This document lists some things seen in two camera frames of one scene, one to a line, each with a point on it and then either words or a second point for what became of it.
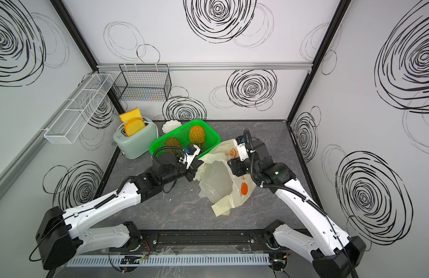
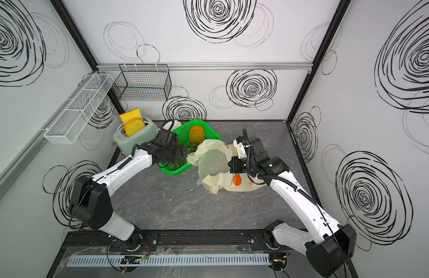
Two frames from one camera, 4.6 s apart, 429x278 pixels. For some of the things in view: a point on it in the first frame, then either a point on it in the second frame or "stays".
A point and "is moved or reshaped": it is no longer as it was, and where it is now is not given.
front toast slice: (133, 125) stays
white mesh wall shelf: (66, 128) stays
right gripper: (236, 165) stays
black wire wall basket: (143, 82) stays
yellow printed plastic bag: (218, 183) is moved or reshaped
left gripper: (192, 168) -> (179, 154)
